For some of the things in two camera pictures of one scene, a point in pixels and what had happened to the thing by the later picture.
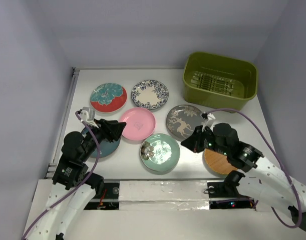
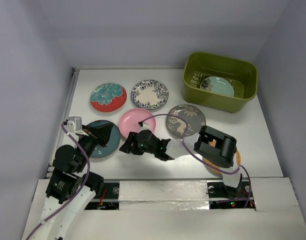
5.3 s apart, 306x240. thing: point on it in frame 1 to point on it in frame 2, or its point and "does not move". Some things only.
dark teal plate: (106, 147) does not move
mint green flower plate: (160, 152) to (218, 84)
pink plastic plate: (140, 124) does not move
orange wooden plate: (217, 164) does not move
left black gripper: (111, 130) to (102, 133)
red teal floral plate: (108, 98) does not move
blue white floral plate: (149, 94) does not move
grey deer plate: (183, 120) does not move
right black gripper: (193, 142) to (127, 145)
